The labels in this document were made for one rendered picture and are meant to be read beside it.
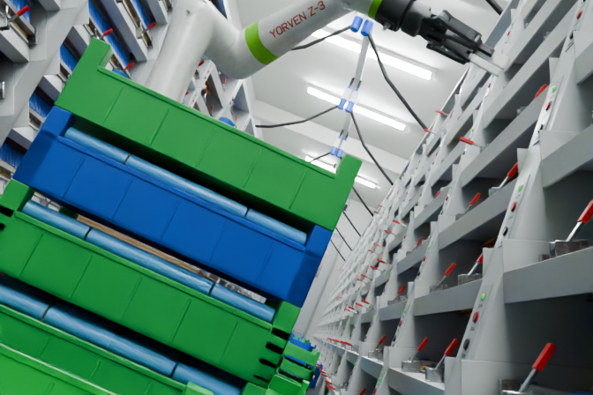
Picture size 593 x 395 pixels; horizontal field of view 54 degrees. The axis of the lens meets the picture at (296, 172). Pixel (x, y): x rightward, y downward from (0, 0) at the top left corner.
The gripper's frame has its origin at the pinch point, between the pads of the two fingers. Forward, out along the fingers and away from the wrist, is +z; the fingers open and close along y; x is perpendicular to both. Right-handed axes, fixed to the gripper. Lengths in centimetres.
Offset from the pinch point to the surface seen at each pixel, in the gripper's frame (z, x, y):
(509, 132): 11.6, -10.4, -4.1
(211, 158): -19, -61, 59
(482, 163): 12.0, -11.2, -23.7
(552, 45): 9.1, 7.0, 5.0
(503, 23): -2, 69, -85
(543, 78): 13.1, 12.0, -14.9
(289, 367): 0, -86, -214
